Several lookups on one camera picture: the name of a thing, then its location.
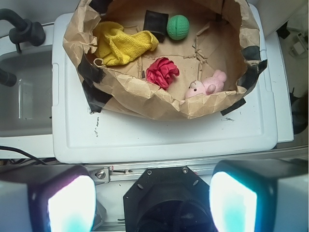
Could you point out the black faucet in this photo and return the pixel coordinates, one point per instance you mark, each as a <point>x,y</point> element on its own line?
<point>23,30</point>

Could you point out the metal corner bracket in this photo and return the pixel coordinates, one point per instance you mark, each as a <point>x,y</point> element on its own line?
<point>102,175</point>

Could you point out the red crumpled cloth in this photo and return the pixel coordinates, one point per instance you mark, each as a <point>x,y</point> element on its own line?
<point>162,72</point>

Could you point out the black square block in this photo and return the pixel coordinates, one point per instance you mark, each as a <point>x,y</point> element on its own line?
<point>156,23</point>

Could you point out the yellow microfiber cloth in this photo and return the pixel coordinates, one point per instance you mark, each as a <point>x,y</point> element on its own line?
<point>115,47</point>

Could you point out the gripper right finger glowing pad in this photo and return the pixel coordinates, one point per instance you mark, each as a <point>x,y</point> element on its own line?
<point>266,195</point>

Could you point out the white plastic bin lid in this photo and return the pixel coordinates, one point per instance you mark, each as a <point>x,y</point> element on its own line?
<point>80,136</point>

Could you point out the green rubber ball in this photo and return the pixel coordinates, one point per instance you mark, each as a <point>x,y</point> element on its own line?
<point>178,27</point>

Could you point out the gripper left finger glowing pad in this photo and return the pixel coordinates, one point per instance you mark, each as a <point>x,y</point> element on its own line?
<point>46,198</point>

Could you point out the brown paper bag with tape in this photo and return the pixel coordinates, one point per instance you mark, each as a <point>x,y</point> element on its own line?
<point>223,35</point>

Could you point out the black octagonal mount plate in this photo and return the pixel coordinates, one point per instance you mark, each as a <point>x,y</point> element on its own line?
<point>168,200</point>

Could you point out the aluminium extrusion rail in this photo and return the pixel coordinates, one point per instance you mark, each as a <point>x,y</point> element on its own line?
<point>132,171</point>

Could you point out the pink plush bunny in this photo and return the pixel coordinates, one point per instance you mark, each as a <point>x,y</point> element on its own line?
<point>210,85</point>

